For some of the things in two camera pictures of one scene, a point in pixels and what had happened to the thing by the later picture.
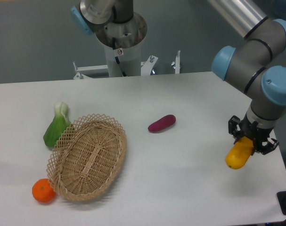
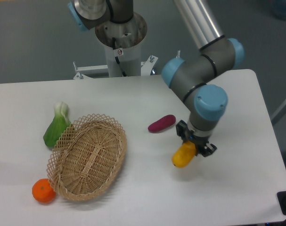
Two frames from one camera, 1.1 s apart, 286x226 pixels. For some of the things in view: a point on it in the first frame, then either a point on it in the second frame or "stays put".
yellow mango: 238,155 to 183,154
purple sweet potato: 162,123 stays put
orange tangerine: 43,191 stays put
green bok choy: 59,124 stays put
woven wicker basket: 86,157 stays put
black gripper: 252,131 to 199,141
